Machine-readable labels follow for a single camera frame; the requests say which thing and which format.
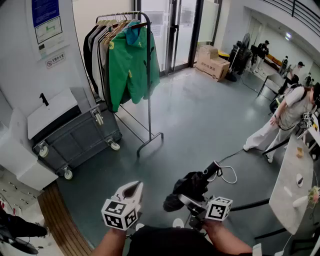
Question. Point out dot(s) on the black railing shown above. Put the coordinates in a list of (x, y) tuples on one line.
[(300, 12)]

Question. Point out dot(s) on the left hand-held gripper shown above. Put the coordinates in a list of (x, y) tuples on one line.
[(116, 212)]

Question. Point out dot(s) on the small black bracket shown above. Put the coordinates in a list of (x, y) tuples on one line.
[(44, 100)]

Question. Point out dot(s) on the white cabinet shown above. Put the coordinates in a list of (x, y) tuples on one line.
[(17, 160)]

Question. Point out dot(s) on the yellow object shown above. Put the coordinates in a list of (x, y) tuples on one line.
[(223, 53)]

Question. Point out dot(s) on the small wooden block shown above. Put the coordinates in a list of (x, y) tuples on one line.
[(300, 152)]

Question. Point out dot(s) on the no smoking wall sign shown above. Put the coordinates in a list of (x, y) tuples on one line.
[(55, 60)]

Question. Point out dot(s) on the person's left forearm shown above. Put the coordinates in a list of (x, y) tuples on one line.
[(107, 243)]

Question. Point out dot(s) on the large cardboard box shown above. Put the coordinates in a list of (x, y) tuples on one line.
[(212, 66)]

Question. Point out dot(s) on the small grey table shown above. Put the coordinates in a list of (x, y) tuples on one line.
[(272, 82)]

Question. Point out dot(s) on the white flat box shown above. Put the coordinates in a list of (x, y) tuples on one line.
[(50, 115)]

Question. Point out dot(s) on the black clothes rack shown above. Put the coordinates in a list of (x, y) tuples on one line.
[(149, 100)]

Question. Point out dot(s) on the white vase with flowers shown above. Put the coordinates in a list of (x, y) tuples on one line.
[(301, 201)]

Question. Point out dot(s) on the person's left white shoe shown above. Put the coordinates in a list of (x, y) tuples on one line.
[(139, 226)]

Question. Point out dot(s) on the person's right white shoe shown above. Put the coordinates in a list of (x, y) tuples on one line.
[(178, 223)]

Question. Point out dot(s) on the row of hanging garments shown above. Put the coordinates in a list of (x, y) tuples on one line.
[(87, 55)]

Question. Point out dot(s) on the blue wall poster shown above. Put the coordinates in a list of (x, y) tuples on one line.
[(46, 17)]

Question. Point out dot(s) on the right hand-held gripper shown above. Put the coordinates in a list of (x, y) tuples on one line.
[(217, 208)]

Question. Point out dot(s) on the black floor fan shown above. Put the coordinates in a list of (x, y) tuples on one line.
[(241, 57)]

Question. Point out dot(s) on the person's white shoe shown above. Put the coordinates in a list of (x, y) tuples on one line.
[(178, 223), (139, 226)]

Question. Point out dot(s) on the person's black shirt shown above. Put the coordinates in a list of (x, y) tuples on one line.
[(170, 242)]

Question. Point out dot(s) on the dark grey wheeled cart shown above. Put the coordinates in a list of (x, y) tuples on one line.
[(80, 142)]

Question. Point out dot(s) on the green hooded jacket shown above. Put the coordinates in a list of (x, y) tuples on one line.
[(125, 75)]

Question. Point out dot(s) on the person's right forearm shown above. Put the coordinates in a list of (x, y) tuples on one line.
[(225, 237)]

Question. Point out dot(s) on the glass door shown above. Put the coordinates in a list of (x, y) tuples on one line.
[(172, 32)]

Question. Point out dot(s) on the small white dish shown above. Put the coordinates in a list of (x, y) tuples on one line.
[(299, 180)]

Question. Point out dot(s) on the white curved table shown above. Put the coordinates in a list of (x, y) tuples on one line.
[(292, 160)]

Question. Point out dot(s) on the black umbrella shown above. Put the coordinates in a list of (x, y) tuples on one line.
[(192, 182)]

